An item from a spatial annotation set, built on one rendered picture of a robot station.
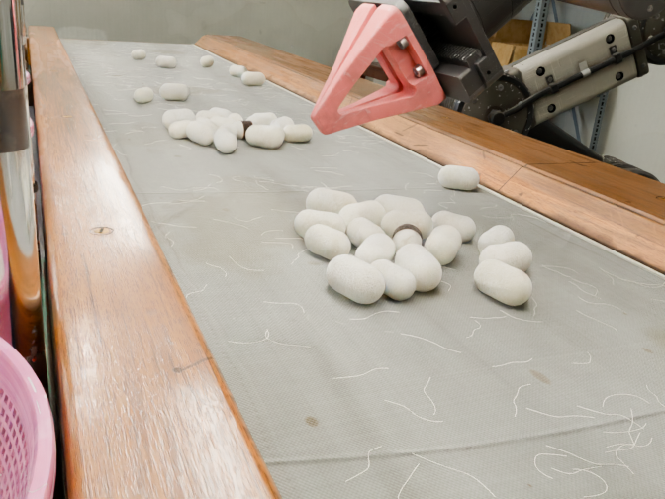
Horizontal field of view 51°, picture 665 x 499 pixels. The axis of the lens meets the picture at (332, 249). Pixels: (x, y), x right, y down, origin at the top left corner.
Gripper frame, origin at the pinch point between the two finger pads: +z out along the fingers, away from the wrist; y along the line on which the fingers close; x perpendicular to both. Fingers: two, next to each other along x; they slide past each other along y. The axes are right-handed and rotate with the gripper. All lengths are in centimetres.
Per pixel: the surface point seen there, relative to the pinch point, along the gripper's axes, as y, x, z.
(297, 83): -60, 19, -13
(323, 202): -2.5, 5.7, 3.0
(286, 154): -22.0, 9.8, 0.3
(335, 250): 4.8, 4.7, 5.2
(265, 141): -23.9, 8.1, 0.9
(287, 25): -465, 126, -121
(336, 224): 1.7, 5.2, 3.8
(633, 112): -178, 167, -151
